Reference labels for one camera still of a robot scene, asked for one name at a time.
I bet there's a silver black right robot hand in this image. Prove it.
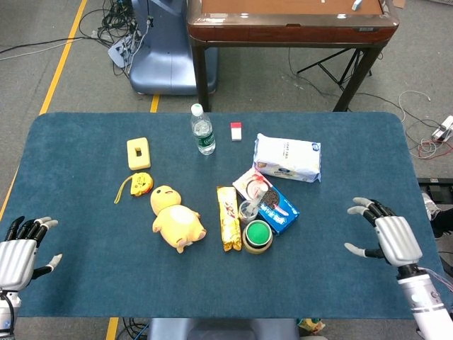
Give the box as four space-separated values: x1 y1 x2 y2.
344 197 424 268

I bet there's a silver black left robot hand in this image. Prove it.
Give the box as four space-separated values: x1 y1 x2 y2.
0 215 63 290

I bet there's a grey sneaker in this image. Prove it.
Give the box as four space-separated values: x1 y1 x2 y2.
420 192 442 221

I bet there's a blue felt table mat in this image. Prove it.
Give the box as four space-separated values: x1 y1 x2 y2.
0 112 453 319

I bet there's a white power strip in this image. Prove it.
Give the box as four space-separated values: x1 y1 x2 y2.
430 115 453 142

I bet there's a blue Oreo cookie box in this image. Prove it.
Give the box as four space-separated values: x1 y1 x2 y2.
257 186 301 237

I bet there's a white tissue pack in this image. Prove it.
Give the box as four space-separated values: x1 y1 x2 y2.
252 132 322 184

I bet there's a green ball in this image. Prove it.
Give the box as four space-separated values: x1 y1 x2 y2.
247 222 270 244

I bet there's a yellowish clear tape roll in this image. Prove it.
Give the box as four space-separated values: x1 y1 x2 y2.
241 226 275 256

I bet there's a yellow tape measure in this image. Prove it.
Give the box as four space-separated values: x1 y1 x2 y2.
113 171 156 205

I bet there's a white paper cup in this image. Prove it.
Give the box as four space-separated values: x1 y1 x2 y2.
243 219 274 249

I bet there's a clear glass jar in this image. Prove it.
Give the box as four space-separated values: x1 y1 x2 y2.
237 200 263 225

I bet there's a yellow sponge block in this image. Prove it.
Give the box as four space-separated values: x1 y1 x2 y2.
126 137 152 171

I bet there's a white pink snack packet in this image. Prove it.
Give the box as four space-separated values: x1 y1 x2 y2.
232 167 273 200

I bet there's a yellow plush chick toy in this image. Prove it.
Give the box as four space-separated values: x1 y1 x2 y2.
150 185 208 254

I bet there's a gold foil snack packet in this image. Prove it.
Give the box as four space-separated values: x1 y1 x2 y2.
216 186 243 253

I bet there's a black tripod stand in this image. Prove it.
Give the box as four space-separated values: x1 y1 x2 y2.
296 48 373 94

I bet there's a grey blue robot torso base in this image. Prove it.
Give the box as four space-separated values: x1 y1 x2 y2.
146 317 300 340

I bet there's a clear plastic water bottle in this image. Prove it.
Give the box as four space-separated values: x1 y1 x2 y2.
190 103 217 156

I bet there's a brown mahjong table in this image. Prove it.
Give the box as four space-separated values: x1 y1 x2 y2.
186 0 401 113

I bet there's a grey power strip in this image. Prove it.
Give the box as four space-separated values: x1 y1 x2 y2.
107 34 138 67

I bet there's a red floor cable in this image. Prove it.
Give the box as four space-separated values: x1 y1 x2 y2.
416 139 442 157

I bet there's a white floor cable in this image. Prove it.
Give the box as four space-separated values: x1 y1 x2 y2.
397 89 433 120

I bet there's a black floor cable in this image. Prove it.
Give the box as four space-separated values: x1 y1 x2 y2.
0 35 110 56

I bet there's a blue robot pedestal base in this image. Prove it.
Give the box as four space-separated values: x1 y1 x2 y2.
128 0 219 96

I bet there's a tangled black cable bundle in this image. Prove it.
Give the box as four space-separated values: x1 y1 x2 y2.
78 0 149 77

